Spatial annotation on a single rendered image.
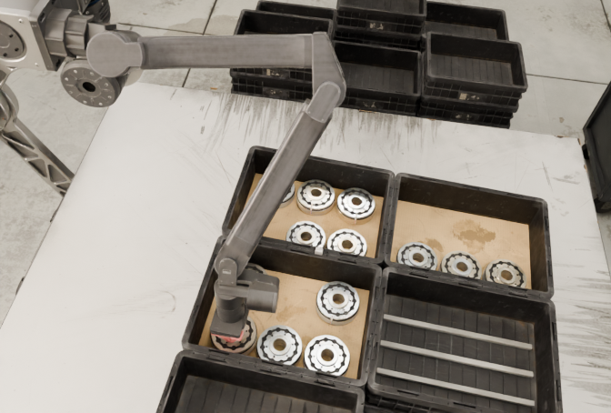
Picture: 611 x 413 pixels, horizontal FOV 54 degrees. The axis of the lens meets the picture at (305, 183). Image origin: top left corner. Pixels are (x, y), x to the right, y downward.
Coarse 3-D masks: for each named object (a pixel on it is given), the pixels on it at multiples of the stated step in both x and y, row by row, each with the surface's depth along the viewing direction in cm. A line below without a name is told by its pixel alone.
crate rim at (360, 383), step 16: (224, 240) 144; (304, 256) 142; (320, 256) 142; (208, 272) 137; (192, 320) 131; (368, 320) 132; (368, 336) 129; (208, 352) 125; (224, 352) 125; (368, 352) 127; (288, 368) 124; (304, 368) 124; (368, 368) 125; (352, 384) 123
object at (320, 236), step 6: (300, 222) 156; (306, 222) 156; (312, 222) 156; (294, 228) 155; (300, 228) 155; (312, 228) 155; (318, 228) 155; (288, 234) 153; (294, 234) 153; (318, 234) 154; (324, 234) 154; (288, 240) 152; (294, 240) 152; (318, 240) 152; (324, 240) 153; (318, 246) 151
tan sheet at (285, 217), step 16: (256, 176) 169; (336, 192) 167; (288, 208) 162; (272, 224) 159; (288, 224) 159; (320, 224) 160; (336, 224) 160; (368, 224) 160; (304, 240) 156; (368, 240) 157; (368, 256) 154
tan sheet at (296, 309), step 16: (272, 272) 150; (288, 288) 147; (304, 288) 147; (320, 288) 147; (288, 304) 144; (304, 304) 144; (208, 320) 140; (256, 320) 141; (272, 320) 141; (288, 320) 142; (304, 320) 142; (320, 320) 142; (208, 336) 138; (304, 336) 139; (336, 336) 140; (352, 336) 140; (352, 352) 137; (352, 368) 135
